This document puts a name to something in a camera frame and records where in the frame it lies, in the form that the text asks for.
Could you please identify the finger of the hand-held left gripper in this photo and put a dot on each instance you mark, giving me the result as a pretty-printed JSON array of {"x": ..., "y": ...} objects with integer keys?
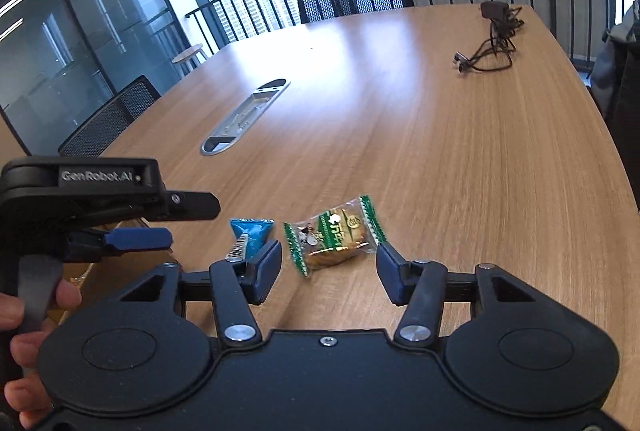
[
  {"x": 195, "y": 205},
  {"x": 142, "y": 238}
]

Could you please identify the green trimmed cracker packet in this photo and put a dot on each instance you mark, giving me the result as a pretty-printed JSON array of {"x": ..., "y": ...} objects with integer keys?
[{"x": 332, "y": 236}]

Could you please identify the person's left hand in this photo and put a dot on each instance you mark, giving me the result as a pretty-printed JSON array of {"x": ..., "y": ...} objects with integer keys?
[{"x": 30, "y": 351}]

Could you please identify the black backpack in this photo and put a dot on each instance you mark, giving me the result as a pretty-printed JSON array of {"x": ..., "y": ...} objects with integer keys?
[{"x": 625, "y": 86}]

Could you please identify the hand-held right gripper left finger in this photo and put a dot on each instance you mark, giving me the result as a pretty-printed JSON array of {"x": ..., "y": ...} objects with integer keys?
[{"x": 265, "y": 271}]

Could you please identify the blue packet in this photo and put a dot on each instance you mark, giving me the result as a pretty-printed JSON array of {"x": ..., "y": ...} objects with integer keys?
[{"x": 250, "y": 233}]

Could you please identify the white round stool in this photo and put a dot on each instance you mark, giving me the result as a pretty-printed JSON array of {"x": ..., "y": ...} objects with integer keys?
[{"x": 189, "y": 52}]

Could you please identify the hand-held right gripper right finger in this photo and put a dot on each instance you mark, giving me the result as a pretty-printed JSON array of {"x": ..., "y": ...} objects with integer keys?
[{"x": 392, "y": 276}]

